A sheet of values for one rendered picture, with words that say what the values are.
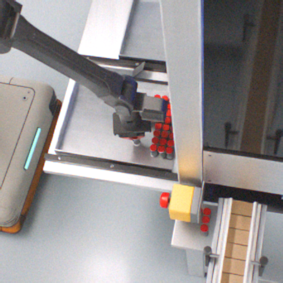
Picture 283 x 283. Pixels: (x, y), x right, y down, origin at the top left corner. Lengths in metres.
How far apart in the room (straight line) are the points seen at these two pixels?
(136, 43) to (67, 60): 0.59
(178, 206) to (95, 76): 0.38
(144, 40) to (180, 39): 0.93
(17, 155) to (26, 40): 1.23
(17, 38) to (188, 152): 0.46
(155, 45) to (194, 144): 0.63
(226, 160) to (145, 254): 1.21
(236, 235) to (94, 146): 0.48
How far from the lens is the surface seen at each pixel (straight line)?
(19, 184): 2.52
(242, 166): 1.46
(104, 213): 2.66
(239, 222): 1.64
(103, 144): 1.80
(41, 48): 1.37
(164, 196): 1.58
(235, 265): 1.61
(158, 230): 2.62
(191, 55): 1.08
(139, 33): 1.98
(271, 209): 1.72
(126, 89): 1.51
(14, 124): 2.60
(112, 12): 2.04
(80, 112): 1.86
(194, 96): 1.20
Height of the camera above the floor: 2.49
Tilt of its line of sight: 63 degrees down
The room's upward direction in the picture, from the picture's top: 12 degrees counter-clockwise
